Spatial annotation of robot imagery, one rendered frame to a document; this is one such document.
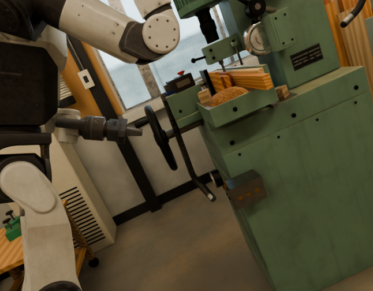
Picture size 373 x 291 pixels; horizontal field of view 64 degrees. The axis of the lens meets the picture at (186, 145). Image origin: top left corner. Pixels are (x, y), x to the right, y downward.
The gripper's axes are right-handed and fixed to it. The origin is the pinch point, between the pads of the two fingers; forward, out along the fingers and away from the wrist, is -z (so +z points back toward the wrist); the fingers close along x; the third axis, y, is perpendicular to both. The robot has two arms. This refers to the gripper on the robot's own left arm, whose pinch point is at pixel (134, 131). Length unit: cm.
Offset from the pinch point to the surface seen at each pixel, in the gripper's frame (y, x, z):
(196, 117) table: 8.9, 0.1, -21.8
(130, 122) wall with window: -62, -113, 7
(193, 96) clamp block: 14.9, -4.4, -20.3
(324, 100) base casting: 23, 5, -64
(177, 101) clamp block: 12.5, -3.5, -14.6
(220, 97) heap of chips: 24.3, 14.5, -25.1
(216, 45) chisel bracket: 30.6, -17.8, -27.7
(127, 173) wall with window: -106, -101, 6
